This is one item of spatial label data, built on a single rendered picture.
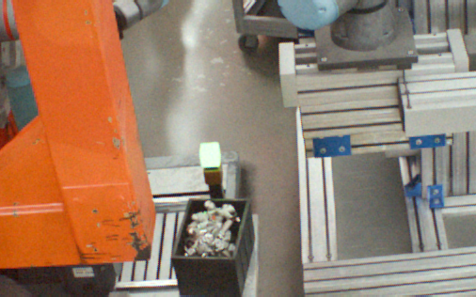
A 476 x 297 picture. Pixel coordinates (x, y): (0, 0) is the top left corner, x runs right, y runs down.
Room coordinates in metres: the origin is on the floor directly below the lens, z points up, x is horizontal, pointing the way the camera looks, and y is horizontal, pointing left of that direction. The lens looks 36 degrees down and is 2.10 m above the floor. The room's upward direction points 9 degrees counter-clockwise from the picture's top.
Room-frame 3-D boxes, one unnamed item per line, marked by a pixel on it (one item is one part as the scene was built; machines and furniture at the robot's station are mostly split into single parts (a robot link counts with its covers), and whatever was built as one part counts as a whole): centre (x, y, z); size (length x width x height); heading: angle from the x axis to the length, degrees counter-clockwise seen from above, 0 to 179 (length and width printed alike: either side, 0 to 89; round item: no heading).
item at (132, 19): (2.42, 0.24, 0.81); 0.08 x 0.05 x 0.08; 43
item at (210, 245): (1.86, 0.09, 0.51); 0.20 x 0.14 x 0.13; 165
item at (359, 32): (2.14, -0.31, 0.87); 0.15 x 0.15 x 0.10
